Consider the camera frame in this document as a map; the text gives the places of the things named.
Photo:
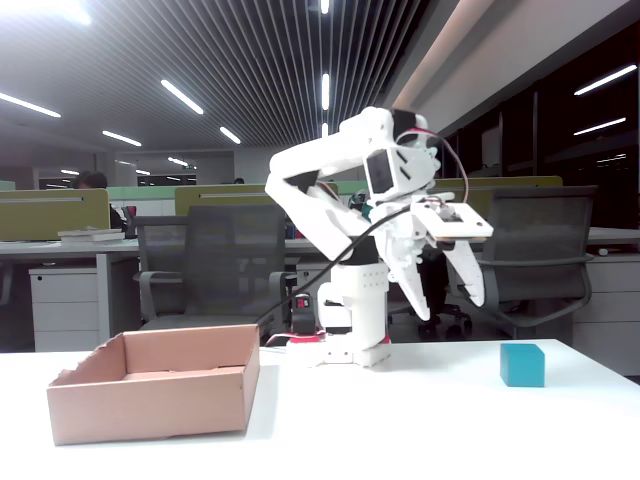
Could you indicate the white drawer pedestal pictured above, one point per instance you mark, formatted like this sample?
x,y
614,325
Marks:
x,y
62,310
610,310

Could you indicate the brown cardboard box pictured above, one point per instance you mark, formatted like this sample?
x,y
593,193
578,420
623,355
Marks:
x,y
150,410

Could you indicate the bright ceiling light panel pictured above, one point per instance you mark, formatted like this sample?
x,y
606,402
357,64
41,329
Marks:
x,y
40,11

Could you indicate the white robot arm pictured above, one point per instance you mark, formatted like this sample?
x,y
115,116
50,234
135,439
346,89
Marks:
x,y
320,155

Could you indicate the light green desk partition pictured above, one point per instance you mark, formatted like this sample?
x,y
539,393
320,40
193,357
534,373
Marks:
x,y
145,192

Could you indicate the stack of books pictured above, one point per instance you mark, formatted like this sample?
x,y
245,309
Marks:
x,y
90,236

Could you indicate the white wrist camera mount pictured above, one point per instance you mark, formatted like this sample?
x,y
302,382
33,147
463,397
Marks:
x,y
465,225

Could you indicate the olive desk partition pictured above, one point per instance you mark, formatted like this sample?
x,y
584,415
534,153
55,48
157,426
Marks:
x,y
50,215
482,192
225,194

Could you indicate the teal green bag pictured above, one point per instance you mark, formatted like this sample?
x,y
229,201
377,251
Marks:
x,y
361,205

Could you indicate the gray mesh office chair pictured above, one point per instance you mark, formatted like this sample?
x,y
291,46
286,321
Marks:
x,y
540,235
225,260
160,245

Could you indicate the blue cube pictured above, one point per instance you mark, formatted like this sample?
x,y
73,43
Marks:
x,y
522,367

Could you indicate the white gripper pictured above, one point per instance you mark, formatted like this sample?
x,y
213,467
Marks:
x,y
400,246

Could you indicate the black chair base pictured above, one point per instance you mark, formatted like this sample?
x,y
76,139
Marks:
x,y
457,320

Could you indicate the seated dark-haired person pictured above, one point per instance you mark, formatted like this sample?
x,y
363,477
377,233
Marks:
x,y
434,290
92,180

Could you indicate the white office desk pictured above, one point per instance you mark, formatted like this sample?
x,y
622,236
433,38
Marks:
x,y
30,246
615,235

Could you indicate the ceiling light strip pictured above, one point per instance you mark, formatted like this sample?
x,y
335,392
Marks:
x,y
325,92
324,6
230,135
182,97
178,161
122,138
30,105
325,130

